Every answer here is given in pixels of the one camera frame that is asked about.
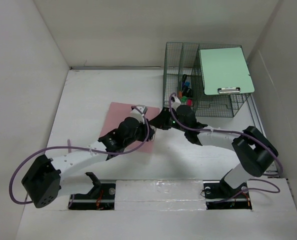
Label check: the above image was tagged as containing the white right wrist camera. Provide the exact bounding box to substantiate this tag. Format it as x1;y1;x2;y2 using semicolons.
169;96;182;111

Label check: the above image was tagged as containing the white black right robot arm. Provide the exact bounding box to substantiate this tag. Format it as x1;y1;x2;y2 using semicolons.
149;105;279;202

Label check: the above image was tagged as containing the pink cap highlighter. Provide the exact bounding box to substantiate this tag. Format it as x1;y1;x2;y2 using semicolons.
186;99;193;107

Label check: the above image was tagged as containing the purple cap highlighter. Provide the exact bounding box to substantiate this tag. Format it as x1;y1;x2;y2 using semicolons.
181;74;188;87

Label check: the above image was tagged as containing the green cap highlighter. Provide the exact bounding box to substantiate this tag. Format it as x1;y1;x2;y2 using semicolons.
181;88;193;103

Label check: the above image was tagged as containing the pink clipboard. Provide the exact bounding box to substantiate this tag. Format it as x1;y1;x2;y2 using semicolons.
99;102;160;154

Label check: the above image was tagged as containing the green clipboard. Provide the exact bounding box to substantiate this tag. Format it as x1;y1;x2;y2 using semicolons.
199;46;255;96

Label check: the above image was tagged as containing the green wire mesh desk organizer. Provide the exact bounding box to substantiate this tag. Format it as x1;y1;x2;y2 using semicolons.
163;42;250;118

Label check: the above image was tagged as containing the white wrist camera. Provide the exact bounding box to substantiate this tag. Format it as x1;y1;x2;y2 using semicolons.
169;96;182;111
130;105;148;124

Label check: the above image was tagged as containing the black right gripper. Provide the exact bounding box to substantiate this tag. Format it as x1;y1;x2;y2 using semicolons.
148;106;187;133

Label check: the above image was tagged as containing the pink pen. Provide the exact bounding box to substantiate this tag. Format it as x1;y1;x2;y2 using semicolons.
67;139;72;153

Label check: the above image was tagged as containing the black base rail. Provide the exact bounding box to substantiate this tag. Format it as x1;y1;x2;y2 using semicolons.
69;179;252;211

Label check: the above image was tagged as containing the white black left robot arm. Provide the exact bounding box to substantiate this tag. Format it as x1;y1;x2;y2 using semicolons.
21;117;155;209

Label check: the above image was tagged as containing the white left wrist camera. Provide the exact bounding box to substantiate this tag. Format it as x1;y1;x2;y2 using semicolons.
130;105;148;124

